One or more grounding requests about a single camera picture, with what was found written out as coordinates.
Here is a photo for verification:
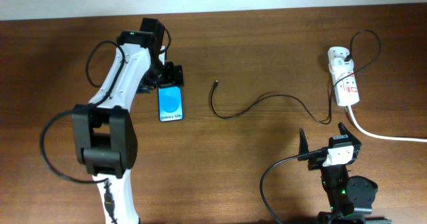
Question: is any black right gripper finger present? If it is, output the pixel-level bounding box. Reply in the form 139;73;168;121
298;128;309;155
338;122;356;140

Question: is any blue Galaxy smartphone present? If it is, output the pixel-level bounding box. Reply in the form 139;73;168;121
158;87;184;122

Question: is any black charging cable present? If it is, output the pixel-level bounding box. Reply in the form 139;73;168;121
209;29;382;125

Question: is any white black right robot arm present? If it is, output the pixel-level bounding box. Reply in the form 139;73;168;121
298;123;392;224

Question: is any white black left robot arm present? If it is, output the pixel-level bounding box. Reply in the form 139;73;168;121
72;17;184;223

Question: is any white charger plug adapter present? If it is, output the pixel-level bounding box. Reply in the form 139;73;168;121
329;57;354;73

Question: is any white power strip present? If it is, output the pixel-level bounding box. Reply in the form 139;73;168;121
328;47;360;107

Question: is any white power strip cord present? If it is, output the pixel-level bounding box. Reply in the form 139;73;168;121
345;105;427;143

